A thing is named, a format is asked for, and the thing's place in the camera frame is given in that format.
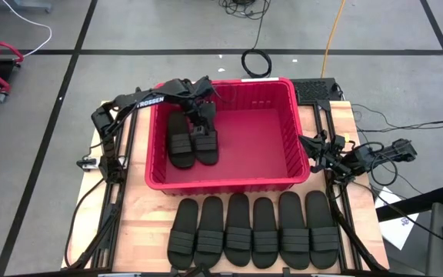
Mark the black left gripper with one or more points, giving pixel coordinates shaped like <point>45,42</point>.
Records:
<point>206,115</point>

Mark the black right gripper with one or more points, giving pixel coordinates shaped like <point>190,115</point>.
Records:
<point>335,152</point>

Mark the red plastic bin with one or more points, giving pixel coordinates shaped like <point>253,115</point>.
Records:
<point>252,146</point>

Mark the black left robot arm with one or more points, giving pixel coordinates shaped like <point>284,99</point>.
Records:
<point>148,101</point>

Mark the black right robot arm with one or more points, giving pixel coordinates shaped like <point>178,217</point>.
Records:
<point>364,155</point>

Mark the black perforated metal box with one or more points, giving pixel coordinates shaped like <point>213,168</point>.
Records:
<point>314,90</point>

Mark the white paper sheet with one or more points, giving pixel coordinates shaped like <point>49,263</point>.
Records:
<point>394,231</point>

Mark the black desk bar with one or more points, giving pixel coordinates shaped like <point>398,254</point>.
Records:
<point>417,204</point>

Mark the grey rolling cart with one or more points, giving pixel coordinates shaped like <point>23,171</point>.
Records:
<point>21,4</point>

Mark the black metal table frame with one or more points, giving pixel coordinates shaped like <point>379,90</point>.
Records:
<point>321,105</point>

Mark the small silver metal bracket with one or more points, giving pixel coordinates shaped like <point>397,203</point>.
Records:
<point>87,164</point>

